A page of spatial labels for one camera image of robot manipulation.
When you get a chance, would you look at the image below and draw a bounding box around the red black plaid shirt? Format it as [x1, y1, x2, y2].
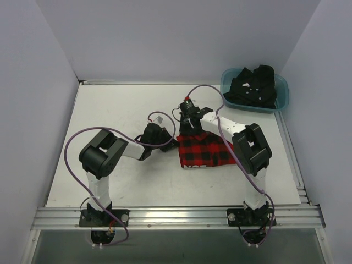
[177, 132, 236, 169]

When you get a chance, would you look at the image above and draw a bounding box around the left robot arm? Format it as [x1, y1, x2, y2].
[79, 123, 179, 226]

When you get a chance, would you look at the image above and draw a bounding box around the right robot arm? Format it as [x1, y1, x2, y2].
[177, 97, 273, 226]

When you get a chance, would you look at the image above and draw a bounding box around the black button shirt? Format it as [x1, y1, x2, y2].
[224, 65, 277, 109]

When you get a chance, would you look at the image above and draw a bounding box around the teal plastic basin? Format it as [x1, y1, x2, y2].
[221, 69, 289, 113]

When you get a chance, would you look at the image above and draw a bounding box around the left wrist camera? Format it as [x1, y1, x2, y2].
[153, 116, 163, 125]

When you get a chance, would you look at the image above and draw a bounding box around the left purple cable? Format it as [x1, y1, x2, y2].
[65, 111, 177, 246]

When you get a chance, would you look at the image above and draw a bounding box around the purple cable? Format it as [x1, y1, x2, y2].
[183, 84, 274, 245]
[65, 111, 177, 246]

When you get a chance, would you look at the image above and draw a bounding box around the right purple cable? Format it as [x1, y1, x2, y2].
[183, 84, 274, 245]

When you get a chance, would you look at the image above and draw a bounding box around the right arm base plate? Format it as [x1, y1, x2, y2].
[227, 208, 272, 227]

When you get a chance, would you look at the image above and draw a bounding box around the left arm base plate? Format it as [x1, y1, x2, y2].
[78, 209, 130, 227]

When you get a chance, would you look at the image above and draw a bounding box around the aluminium front rail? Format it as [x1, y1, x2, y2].
[31, 204, 326, 230]

